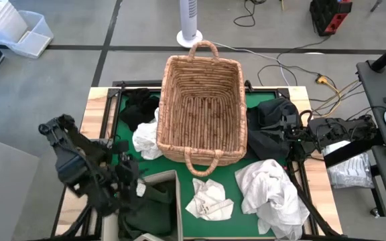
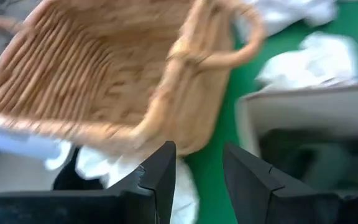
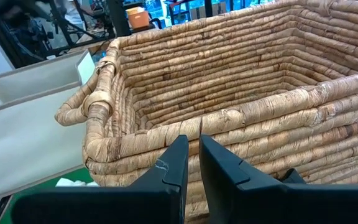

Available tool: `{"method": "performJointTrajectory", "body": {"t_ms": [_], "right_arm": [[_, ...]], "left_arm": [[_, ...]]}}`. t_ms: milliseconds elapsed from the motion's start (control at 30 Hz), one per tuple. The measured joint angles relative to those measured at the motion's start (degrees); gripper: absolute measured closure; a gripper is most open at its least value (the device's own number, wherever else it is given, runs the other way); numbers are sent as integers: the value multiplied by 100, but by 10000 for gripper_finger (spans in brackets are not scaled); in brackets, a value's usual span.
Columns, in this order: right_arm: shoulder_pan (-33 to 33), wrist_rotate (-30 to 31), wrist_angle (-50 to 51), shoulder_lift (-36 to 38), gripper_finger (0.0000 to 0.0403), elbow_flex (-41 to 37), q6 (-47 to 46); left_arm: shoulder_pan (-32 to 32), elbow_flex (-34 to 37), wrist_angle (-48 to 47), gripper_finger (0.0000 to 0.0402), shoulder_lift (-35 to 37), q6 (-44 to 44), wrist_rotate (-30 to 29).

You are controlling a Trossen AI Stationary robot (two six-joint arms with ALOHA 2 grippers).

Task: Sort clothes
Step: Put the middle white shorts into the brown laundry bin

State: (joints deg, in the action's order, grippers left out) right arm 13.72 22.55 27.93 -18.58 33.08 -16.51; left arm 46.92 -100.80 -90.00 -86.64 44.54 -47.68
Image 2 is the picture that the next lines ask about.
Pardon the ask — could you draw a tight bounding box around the black garment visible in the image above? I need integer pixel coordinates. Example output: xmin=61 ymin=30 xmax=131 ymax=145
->
xmin=52 ymin=148 xmax=105 ymax=191

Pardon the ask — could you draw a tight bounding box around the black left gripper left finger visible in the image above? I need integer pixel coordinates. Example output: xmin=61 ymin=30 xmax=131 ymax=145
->
xmin=0 ymin=140 xmax=177 ymax=224

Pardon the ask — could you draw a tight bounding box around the white garment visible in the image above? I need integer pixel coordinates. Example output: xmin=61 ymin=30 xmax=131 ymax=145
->
xmin=233 ymin=0 xmax=339 ymax=40
xmin=44 ymin=139 xmax=200 ymax=224
xmin=256 ymin=32 xmax=358 ymax=91

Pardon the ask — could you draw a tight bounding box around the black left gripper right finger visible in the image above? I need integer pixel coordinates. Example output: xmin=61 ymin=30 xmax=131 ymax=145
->
xmin=223 ymin=142 xmax=358 ymax=224

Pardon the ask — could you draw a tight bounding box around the woven wicker basket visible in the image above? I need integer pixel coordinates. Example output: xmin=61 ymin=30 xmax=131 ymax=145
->
xmin=0 ymin=0 xmax=266 ymax=156

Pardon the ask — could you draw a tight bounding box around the green table mat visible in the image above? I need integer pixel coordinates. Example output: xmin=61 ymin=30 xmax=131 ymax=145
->
xmin=185 ymin=0 xmax=358 ymax=224

